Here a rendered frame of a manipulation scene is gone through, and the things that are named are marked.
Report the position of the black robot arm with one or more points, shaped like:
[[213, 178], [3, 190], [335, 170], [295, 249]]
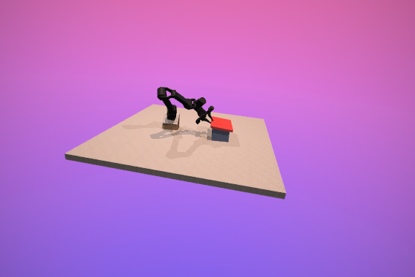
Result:
[[187, 103]]

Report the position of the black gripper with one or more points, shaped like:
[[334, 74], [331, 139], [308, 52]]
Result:
[[210, 109]]

